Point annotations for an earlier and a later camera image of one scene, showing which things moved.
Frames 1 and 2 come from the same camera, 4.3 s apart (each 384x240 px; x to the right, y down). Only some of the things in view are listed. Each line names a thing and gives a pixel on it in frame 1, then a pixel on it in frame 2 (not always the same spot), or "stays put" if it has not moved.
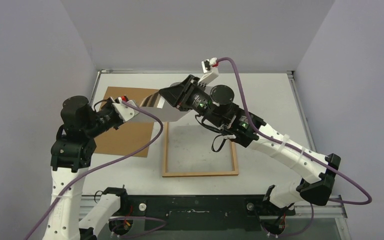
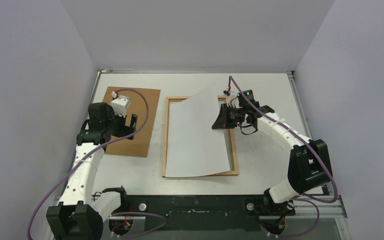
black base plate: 194,213 stays put
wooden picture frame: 166,174 stays put
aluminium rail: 335,209 stays put
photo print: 155,102 → 194,147
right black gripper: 181,96 → 229,115
